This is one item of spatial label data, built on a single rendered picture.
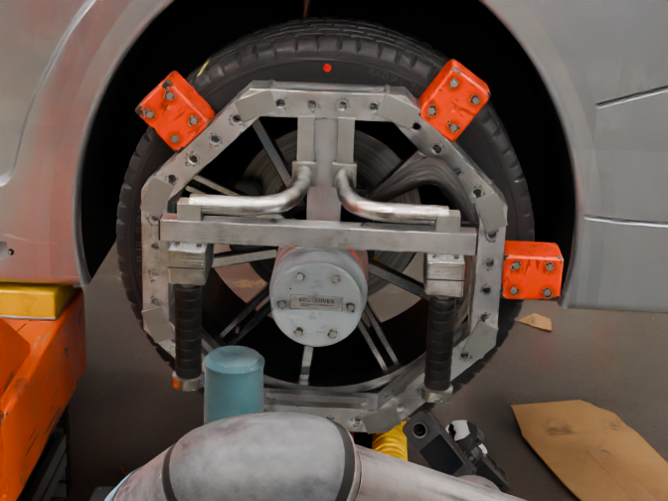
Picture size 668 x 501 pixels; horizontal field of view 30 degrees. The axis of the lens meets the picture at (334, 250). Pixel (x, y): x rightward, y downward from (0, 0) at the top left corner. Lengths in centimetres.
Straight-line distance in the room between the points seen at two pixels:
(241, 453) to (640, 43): 103
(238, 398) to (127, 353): 184
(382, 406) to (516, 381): 163
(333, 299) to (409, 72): 37
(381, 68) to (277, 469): 84
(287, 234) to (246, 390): 28
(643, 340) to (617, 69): 206
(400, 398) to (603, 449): 135
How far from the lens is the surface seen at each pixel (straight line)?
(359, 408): 196
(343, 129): 180
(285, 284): 172
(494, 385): 353
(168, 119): 182
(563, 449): 321
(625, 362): 377
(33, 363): 198
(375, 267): 198
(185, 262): 165
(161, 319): 192
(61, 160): 203
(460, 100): 180
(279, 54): 187
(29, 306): 213
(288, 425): 121
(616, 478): 312
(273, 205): 166
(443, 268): 163
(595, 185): 201
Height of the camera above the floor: 150
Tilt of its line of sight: 20 degrees down
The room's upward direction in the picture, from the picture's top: 2 degrees clockwise
